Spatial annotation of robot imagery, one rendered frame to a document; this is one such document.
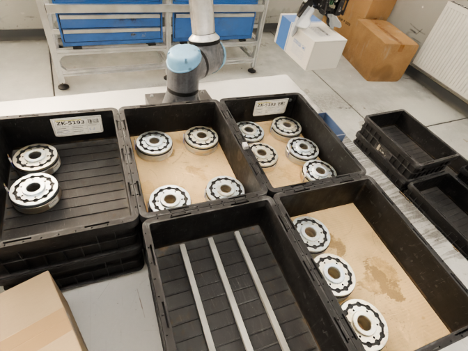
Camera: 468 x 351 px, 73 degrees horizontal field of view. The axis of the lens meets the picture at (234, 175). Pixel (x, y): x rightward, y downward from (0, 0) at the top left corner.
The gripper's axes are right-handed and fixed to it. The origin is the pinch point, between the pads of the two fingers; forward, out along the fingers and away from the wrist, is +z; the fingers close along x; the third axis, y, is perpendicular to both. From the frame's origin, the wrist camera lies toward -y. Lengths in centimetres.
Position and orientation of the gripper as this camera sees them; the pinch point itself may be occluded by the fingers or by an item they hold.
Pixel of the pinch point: (310, 35)
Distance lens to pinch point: 110.9
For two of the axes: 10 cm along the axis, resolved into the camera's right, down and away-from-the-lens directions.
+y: 4.0, 7.1, -5.8
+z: -1.5, 6.8, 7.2
